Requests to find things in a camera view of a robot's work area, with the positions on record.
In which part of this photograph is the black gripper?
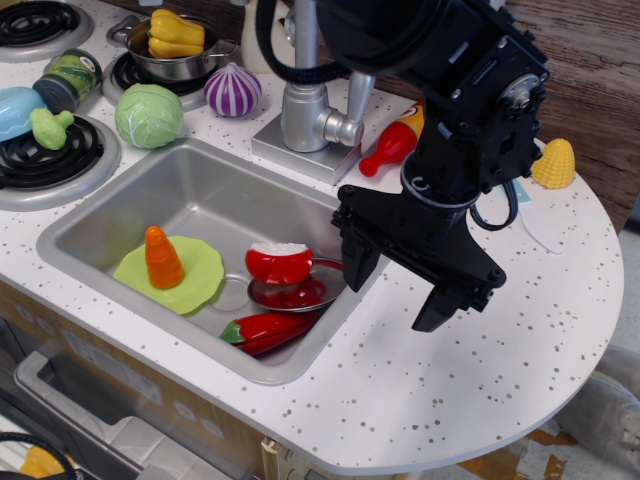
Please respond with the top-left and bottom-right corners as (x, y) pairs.
(332, 167), (506, 332)

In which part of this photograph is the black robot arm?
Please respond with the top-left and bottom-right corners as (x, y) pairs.
(317, 1), (549, 332)

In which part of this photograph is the small metal plate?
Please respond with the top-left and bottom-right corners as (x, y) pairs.
(247, 258), (346, 313)

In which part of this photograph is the light green plastic plate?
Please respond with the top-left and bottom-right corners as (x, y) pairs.
(113, 236), (224, 314)

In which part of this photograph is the orange toy carrot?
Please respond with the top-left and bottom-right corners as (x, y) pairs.
(145, 226), (185, 289)

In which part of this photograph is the red bowl with rice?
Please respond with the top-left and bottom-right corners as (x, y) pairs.
(245, 243), (313, 285)

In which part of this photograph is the red toy ketchup bottle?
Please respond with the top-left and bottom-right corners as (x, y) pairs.
(359, 100), (424, 177)

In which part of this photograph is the red toy chili pepper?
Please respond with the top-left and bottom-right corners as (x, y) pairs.
(220, 311), (319, 356)

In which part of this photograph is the silver toy faucet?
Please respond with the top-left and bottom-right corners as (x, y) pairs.
(251, 0), (376, 185)

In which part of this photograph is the silver sink basin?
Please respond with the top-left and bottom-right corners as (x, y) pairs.
(37, 139), (361, 384)

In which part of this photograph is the yellow toy corn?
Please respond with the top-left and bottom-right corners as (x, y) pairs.
(532, 138), (576, 189)

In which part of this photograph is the purple striped toy onion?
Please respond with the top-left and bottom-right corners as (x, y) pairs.
(204, 62), (262, 118)

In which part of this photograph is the green toy cabbage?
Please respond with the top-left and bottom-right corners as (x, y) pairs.
(115, 84), (184, 149)

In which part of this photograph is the yellow toy bell pepper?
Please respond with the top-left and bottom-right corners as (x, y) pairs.
(147, 9), (206, 59)

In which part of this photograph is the black middle stove burner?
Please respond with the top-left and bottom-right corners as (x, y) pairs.
(101, 53), (207, 111)

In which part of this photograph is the black stove burner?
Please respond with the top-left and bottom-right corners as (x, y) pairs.
(101, 53), (207, 111)
(1, 1), (94, 63)
(1, 112), (120, 212)

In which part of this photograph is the small steel pot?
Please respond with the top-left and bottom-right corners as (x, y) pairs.
(107, 15), (238, 82)

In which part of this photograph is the black front stove burner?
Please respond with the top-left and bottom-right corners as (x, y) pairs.
(1, 112), (120, 212)

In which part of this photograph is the green toy broccoli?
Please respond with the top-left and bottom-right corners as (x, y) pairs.
(30, 108), (74, 151)

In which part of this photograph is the green toy can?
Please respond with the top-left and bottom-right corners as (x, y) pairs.
(32, 48), (102, 113)

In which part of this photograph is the yellow toy in basket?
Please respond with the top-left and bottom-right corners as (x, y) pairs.
(19, 446), (76, 479)

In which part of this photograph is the light blue plastic bowl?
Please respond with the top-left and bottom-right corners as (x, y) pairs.
(0, 87), (47, 142)

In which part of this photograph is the black rear stove burner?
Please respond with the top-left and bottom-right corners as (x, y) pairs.
(1, 1), (94, 63)

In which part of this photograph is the black braided cable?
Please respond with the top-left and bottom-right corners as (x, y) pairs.
(253, 0), (351, 86)

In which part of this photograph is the silver oven door handle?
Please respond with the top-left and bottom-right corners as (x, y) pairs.
(13, 352), (172, 479)

